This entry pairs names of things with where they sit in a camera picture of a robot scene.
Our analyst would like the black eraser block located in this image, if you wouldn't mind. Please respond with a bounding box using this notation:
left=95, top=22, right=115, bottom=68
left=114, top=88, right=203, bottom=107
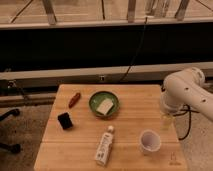
left=58, top=113, right=73, bottom=130

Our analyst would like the white plastic bottle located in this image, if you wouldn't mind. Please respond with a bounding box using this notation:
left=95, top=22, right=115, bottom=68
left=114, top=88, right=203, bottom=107
left=95, top=126, right=114, bottom=166

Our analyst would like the white paper cup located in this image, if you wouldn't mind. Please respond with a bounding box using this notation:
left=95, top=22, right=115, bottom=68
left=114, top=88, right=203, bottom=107
left=139, top=129, right=161, bottom=155

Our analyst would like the black floor cable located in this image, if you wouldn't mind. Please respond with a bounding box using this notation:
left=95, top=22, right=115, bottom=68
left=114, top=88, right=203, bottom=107
left=172, top=104, right=200, bottom=141

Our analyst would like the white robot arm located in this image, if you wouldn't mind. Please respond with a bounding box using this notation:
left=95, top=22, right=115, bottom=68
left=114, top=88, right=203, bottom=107
left=159, top=67, right=213, bottom=122

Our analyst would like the black cable on wall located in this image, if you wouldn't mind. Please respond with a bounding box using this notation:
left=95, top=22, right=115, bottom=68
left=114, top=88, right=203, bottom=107
left=119, top=16, right=149, bottom=83

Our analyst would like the red chili pepper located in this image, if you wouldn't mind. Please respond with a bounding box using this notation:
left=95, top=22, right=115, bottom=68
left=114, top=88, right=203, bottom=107
left=68, top=93, right=81, bottom=108

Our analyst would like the black office chair base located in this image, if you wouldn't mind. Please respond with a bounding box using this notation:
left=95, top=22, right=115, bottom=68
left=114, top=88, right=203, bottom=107
left=0, top=108, right=22, bottom=155

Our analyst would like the green bowl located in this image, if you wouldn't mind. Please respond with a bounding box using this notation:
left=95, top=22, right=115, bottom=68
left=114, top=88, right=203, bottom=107
left=89, top=91, right=119, bottom=119

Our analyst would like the white sponge block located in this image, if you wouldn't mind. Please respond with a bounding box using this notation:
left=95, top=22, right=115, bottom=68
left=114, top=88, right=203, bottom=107
left=96, top=98, right=114, bottom=115

